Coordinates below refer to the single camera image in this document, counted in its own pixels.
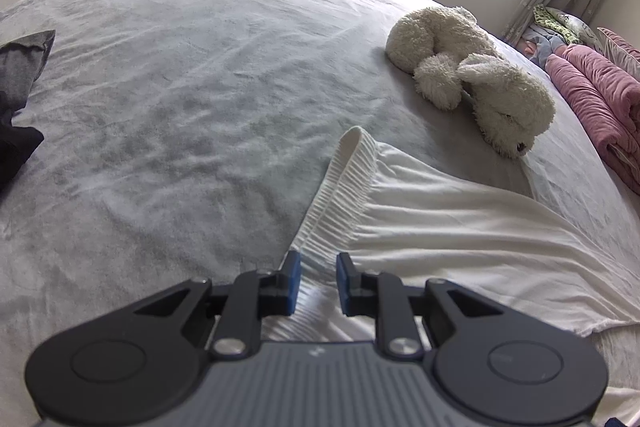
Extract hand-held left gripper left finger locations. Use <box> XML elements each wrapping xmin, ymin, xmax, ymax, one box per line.
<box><xmin>135</xmin><ymin>251</ymin><xmax>302</xmax><ymax>359</ymax></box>

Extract white plush dog toy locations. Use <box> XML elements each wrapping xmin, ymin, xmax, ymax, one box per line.
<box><xmin>385</xmin><ymin>6</ymin><xmax>557</xmax><ymax>159</ymax></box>

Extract pale blue clothes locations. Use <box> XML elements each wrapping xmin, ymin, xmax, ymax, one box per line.
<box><xmin>522</xmin><ymin>29</ymin><xmax>566</xmax><ymax>68</ymax></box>

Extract grey and pink pillow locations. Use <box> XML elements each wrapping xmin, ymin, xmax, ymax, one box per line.
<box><xmin>596</xmin><ymin>27</ymin><xmax>640</xmax><ymax>62</ymax></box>

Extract green and grey pillows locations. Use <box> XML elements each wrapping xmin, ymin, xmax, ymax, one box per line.
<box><xmin>532</xmin><ymin>4</ymin><xmax>591</xmax><ymax>45</ymax></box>

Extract white pants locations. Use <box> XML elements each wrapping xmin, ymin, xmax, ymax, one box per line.
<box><xmin>260</xmin><ymin>126</ymin><xmax>640</xmax><ymax>343</ymax></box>

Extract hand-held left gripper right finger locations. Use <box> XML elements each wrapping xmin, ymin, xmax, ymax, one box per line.
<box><xmin>337</xmin><ymin>253</ymin><xmax>501</xmax><ymax>360</ymax></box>

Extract grey cloth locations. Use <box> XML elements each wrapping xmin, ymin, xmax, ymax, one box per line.
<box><xmin>0</xmin><ymin>29</ymin><xmax>56</xmax><ymax>118</ymax></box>

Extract pink folded quilt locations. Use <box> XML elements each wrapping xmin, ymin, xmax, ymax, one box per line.
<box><xmin>545</xmin><ymin>44</ymin><xmax>640</xmax><ymax>195</ymax></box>

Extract black cloth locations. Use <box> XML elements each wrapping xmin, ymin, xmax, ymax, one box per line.
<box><xmin>0</xmin><ymin>112</ymin><xmax>45</xmax><ymax>192</ymax></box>

